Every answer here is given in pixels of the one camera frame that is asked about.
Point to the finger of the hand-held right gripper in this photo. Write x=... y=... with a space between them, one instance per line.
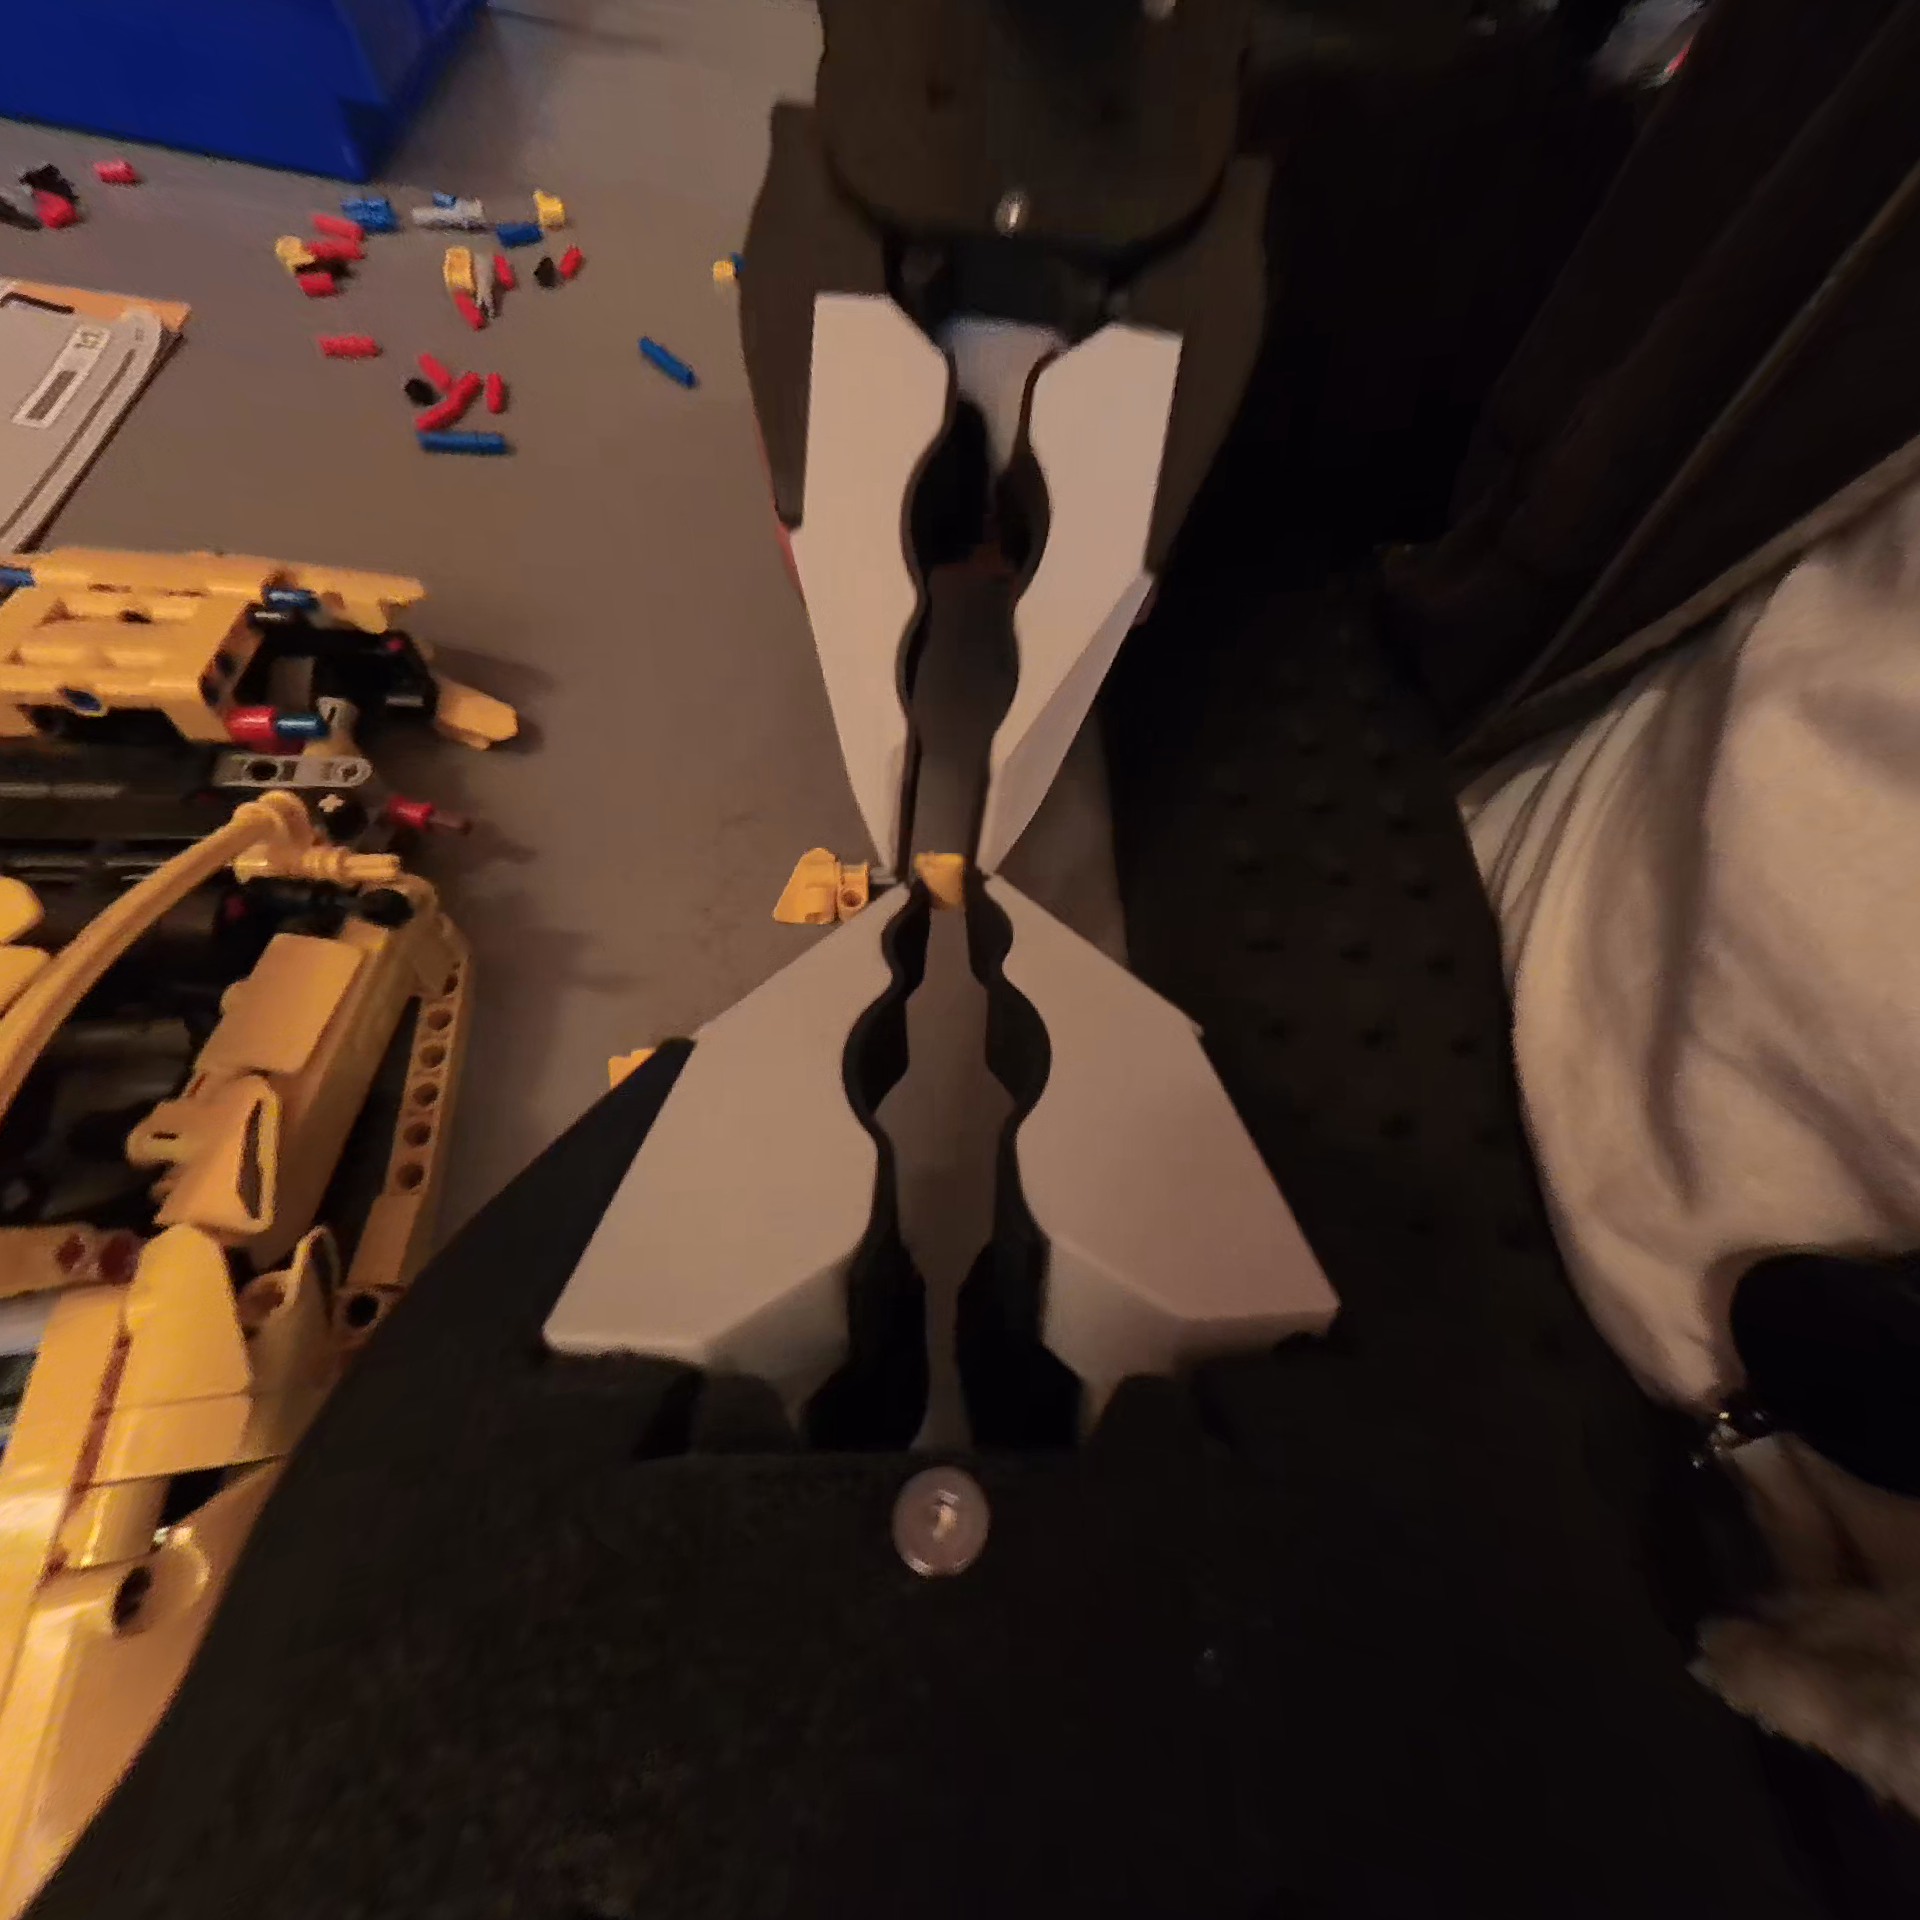
x=855 y=494
x=1110 y=494

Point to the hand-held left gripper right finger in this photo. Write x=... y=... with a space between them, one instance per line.
x=1171 y=1201

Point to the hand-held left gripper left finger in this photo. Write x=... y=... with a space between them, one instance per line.
x=721 y=1201

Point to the yellow pointed panel brick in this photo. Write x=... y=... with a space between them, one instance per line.
x=629 y=1066

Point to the small yellow connector brick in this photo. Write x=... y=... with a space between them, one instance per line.
x=941 y=878
x=819 y=888

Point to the yellow brick model car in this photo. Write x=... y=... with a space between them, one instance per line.
x=301 y=1050

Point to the yellow brick hood panel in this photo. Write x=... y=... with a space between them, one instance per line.
x=119 y=662

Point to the instruction booklet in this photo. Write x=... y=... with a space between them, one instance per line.
x=76 y=388

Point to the black dotted rubber mat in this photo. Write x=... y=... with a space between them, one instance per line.
x=1350 y=975

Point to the pile of small coloured bricks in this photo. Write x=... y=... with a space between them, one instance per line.
x=452 y=398

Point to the blue plastic bin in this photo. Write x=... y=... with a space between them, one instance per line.
x=225 y=75

